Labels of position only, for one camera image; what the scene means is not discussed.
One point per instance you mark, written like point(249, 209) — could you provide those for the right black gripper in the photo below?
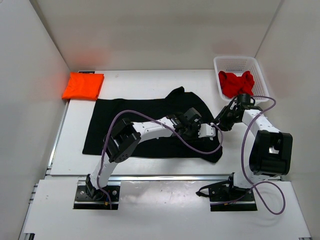
point(221, 120)

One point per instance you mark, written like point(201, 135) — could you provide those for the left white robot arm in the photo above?
point(124, 136)

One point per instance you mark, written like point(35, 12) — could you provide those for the aluminium rail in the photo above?
point(141, 178)

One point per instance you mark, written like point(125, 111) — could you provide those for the red t shirt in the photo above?
point(233, 85)

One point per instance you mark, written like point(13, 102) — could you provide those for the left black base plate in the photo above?
point(82, 201)

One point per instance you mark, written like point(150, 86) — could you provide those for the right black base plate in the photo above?
point(225, 197)

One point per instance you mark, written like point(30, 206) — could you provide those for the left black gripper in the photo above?
point(196, 125)

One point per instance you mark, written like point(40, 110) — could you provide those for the white plastic basket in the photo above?
point(238, 65)

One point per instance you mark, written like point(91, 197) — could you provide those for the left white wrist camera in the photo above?
point(206, 131)

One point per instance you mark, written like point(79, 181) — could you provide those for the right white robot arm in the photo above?
point(265, 150)

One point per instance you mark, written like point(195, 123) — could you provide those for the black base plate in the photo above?
point(225, 197)
point(82, 201)

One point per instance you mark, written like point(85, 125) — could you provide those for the orange t shirt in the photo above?
point(83, 86)

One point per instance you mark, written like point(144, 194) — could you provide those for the dark label sticker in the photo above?
point(86, 72)

